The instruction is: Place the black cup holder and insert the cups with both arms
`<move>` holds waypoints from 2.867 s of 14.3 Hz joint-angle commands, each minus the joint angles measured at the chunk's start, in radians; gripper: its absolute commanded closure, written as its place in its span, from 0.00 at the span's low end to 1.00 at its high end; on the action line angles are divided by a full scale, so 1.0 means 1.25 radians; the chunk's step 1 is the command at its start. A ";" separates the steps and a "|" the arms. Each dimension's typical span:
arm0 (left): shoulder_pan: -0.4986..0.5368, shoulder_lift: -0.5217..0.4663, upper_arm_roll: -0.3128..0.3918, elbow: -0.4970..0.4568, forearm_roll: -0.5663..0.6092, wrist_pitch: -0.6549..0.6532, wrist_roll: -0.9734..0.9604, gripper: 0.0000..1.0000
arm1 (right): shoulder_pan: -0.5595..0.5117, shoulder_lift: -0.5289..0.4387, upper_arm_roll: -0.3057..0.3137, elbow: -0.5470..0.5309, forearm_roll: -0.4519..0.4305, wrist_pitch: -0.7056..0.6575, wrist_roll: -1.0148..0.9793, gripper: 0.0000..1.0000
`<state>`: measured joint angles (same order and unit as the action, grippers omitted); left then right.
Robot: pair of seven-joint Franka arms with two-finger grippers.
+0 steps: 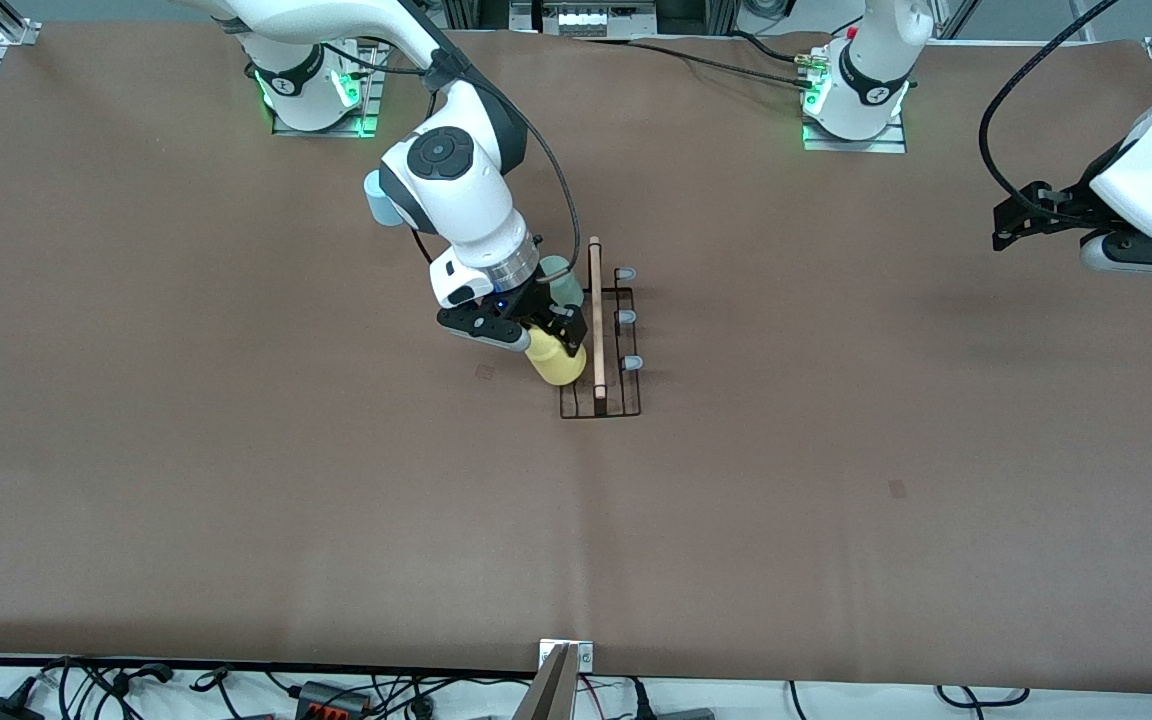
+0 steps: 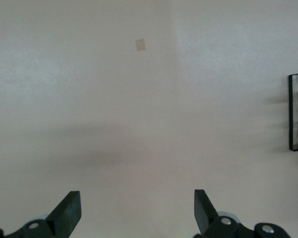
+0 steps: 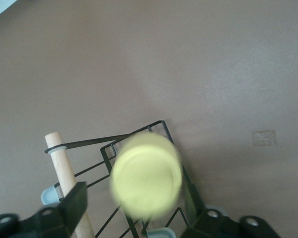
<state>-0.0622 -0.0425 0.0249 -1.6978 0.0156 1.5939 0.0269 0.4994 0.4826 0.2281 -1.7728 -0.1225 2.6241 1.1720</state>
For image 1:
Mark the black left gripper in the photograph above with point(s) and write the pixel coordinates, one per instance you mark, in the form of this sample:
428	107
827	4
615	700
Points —
1073	204

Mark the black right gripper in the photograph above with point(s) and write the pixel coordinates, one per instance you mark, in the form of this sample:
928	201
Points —
540	300

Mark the yellow plastic cup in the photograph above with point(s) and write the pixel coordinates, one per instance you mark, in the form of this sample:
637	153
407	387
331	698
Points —
558	368

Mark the mint green plastic cup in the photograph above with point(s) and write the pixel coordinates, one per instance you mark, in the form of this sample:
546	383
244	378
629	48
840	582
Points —
566	285

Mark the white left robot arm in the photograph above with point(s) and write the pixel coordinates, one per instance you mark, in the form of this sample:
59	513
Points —
871	80

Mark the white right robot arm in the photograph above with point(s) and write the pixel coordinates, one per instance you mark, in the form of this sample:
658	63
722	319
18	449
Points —
446	155

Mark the light blue plastic cup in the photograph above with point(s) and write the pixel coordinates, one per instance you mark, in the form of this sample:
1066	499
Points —
376	205

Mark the brown paper table cover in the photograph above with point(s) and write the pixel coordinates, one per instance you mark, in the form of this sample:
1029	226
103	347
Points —
636	550

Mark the grey power strip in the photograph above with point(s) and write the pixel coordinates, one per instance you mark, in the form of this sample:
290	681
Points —
596	18

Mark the dark grey adapter box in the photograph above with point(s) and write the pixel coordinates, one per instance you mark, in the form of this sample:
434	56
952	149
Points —
684	714

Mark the orange black connector block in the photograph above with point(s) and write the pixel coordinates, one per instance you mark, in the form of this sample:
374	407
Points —
334	697

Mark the black power adapter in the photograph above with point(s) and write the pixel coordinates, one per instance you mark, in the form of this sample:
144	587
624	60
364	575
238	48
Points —
4	708

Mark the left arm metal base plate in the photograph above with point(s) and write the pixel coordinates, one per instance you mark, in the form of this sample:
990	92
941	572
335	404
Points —
856	143

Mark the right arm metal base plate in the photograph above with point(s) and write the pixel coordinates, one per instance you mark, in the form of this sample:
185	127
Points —
376	110

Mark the metal corner bracket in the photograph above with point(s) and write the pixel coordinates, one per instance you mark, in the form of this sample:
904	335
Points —
581	655

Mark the wooden camera post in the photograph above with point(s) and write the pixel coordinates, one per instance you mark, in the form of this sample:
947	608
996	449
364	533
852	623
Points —
548	690

